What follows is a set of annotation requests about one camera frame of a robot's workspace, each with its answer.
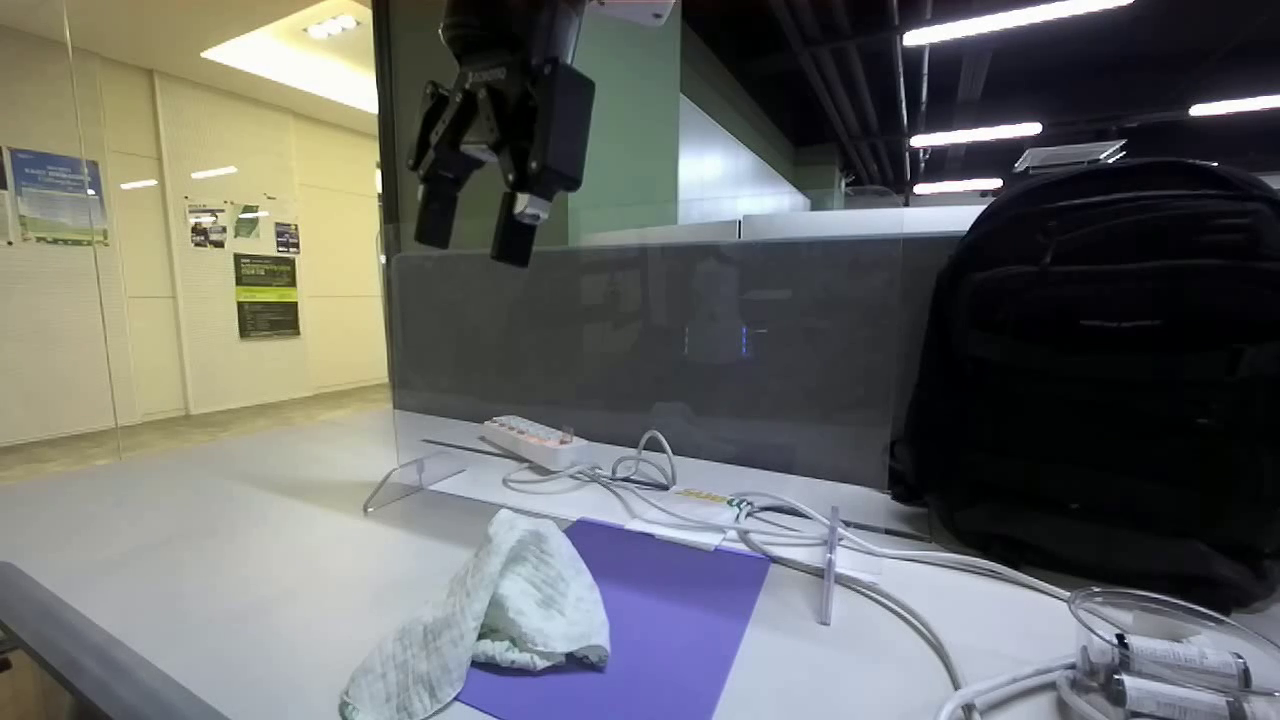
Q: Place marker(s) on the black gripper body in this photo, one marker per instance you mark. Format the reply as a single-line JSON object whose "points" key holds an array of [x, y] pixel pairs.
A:
{"points": [[513, 41]]}

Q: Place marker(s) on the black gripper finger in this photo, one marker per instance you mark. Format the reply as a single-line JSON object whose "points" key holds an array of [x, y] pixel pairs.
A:
{"points": [[550, 140], [447, 166]]}

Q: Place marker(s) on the pale green patterned towel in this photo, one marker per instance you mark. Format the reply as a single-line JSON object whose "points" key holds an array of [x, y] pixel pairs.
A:
{"points": [[526, 604]]}

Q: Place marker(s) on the square ceiling light panel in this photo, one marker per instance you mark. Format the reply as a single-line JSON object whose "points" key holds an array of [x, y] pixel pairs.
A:
{"points": [[304, 53]]}

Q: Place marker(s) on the white power strip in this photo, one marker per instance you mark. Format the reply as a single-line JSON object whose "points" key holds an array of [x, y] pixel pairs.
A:
{"points": [[528, 441]]}

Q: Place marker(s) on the grey partition panel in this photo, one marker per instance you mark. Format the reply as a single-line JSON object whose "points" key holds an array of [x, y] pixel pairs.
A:
{"points": [[800, 362]]}

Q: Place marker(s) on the long ceiling tube light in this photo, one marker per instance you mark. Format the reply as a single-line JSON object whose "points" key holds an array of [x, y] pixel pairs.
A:
{"points": [[1014, 23], [979, 133], [1233, 107], [958, 184]]}

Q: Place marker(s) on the purple mat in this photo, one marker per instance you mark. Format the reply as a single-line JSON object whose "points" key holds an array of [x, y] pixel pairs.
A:
{"points": [[667, 626]]}

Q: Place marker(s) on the grey box behind backpack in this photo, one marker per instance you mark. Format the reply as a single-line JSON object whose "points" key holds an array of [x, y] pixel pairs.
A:
{"points": [[1065, 158]]}

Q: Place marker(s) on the black backpack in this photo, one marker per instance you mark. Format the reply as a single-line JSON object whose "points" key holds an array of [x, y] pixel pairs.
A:
{"points": [[1104, 372]]}

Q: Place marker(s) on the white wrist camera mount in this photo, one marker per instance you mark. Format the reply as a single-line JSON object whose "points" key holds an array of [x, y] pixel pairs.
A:
{"points": [[635, 8]]}

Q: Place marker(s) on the small wall photo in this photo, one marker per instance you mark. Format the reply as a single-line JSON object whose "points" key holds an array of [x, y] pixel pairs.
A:
{"points": [[285, 239], [204, 224], [250, 223]]}

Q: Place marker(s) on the dark wall sign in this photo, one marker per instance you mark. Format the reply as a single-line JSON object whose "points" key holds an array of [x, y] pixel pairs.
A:
{"points": [[268, 323], [265, 274]]}

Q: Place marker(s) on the blue wall poster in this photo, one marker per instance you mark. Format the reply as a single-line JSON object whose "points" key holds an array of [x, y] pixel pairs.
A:
{"points": [[59, 197]]}

